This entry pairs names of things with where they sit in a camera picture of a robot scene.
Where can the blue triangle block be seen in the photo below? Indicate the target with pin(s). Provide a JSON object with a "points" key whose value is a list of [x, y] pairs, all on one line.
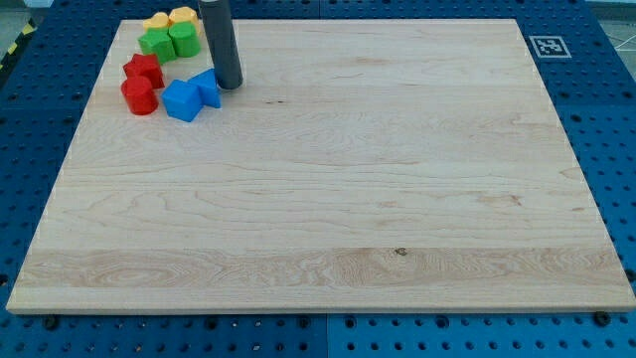
{"points": [[206, 83]]}

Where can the wooden board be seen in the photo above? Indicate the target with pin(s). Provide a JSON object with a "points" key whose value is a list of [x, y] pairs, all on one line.
{"points": [[363, 166]]}

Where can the blue cube block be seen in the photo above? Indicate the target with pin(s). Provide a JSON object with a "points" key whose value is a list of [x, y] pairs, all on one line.
{"points": [[182, 100]]}

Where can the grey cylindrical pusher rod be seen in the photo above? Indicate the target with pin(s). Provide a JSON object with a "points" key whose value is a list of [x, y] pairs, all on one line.
{"points": [[220, 33]]}

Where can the green cylinder block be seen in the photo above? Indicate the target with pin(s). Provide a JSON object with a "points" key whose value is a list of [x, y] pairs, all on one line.
{"points": [[185, 39]]}

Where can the red cylinder block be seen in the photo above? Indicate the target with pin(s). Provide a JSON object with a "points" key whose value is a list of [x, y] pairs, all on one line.
{"points": [[139, 95]]}

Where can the red star block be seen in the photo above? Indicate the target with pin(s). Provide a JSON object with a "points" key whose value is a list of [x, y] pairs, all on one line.
{"points": [[147, 66]]}

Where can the green star block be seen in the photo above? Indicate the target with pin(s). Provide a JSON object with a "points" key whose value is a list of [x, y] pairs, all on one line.
{"points": [[157, 42]]}

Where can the yellow hexagon block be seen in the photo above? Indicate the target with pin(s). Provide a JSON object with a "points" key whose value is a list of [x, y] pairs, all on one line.
{"points": [[185, 14]]}

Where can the yellow heart block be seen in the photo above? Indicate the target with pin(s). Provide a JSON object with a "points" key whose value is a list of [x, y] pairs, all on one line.
{"points": [[158, 21]]}

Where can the white fiducial marker tag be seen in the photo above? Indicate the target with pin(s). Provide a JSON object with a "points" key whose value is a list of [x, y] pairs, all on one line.
{"points": [[550, 47]]}

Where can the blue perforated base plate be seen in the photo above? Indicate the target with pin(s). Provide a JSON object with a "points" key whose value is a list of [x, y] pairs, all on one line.
{"points": [[57, 66]]}

